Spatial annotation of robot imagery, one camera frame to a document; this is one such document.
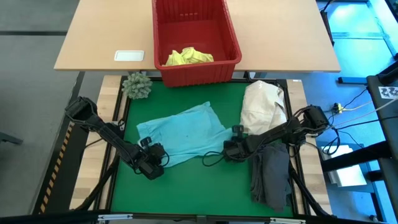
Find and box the black floor cable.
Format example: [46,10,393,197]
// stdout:
[326,115,398,131]

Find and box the black desk foot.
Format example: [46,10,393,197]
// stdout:
[338,77,368,85]

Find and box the black crossbar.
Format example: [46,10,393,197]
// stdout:
[0,210,398,224]

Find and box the wooden table board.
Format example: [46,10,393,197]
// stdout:
[70,75,125,211]
[281,79,333,215]

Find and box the white floor cable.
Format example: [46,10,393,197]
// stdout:
[337,98,398,127]

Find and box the black cable sleeve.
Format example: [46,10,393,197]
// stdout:
[74,161,118,212]
[285,155,331,217]

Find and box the pale green artificial plant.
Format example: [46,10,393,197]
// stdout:
[121,72,153,101]

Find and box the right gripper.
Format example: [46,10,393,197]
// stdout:
[223,124,253,162]

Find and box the yellow black hazard strip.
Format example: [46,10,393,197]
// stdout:
[39,123,75,215]

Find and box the white rectangular card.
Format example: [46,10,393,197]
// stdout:
[113,50,146,62]

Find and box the light wooden desk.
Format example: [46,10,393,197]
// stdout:
[53,0,341,73]

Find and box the pale blue white garment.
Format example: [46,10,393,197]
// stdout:
[136,101,234,169]

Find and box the cream folded garment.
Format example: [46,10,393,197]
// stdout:
[239,80,289,136]

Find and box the silver metal bracket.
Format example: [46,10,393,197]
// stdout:
[269,217,307,224]
[97,213,134,222]

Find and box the dark chair leg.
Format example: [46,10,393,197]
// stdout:
[0,132,24,146]

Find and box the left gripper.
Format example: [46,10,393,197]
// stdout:
[133,136,168,181]

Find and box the black desk leg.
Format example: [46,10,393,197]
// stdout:
[320,0,336,47]

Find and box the red plastic laundry bin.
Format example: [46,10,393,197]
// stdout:
[151,0,243,88]

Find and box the white fiducial marker card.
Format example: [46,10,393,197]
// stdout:
[377,86,398,100]

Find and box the dark grey garment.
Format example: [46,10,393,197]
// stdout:
[249,142,294,213]

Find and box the black side table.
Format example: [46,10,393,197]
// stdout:
[366,60,398,224]

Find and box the white box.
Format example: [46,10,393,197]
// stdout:
[323,144,368,188]

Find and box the black table frame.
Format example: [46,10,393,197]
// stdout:
[93,75,312,218]

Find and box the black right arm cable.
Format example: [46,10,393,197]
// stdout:
[201,151,227,167]

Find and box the yellow garment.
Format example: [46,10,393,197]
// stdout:
[164,46,215,67]

